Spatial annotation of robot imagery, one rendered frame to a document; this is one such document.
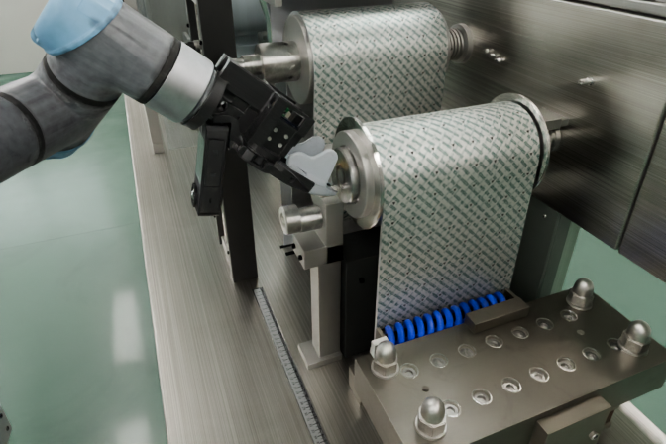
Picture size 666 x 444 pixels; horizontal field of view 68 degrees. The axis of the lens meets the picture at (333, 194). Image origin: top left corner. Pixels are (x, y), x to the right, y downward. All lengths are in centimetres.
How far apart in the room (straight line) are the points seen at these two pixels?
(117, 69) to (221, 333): 55
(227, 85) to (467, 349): 47
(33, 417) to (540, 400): 181
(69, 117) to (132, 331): 184
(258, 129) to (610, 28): 46
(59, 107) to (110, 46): 8
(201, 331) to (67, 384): 134
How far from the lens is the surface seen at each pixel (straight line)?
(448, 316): 75
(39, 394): 224
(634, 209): 75
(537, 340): 77
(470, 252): 74
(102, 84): 52
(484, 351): 73
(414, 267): 69
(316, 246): 70
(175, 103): 52
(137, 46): 50
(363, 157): 59
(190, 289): 103
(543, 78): 83
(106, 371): 222
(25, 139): 51
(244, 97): 55
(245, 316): 95
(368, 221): 63
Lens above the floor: 155
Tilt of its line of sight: 30 degrees down
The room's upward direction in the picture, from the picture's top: straight up
